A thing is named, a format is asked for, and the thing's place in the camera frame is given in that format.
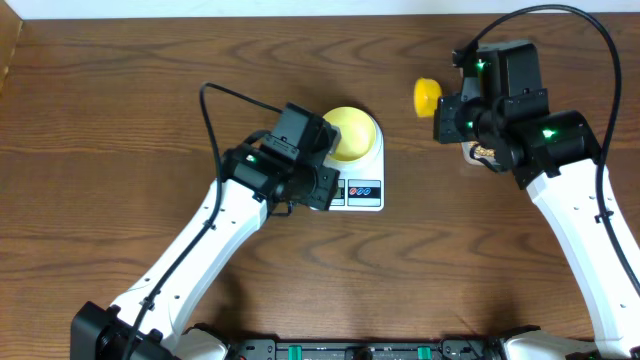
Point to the clear plastic bean container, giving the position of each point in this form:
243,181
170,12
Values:
468,156

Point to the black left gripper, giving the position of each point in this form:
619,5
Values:
325,187

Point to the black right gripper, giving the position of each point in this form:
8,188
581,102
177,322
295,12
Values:
445,131

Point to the yellow plastic bowl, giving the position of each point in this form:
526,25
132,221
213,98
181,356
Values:
357,133

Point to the yellow plastic measuring scoop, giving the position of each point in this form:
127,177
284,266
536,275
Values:
425,97

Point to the white digital kitchen scale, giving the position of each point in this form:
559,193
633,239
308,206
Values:
361,184

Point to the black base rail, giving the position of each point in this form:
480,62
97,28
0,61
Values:
456,348

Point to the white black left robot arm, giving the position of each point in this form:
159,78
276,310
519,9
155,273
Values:
149,320

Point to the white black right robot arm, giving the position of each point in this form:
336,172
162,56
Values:
555,159

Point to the pile of soybeans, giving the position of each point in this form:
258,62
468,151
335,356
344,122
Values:
479,151

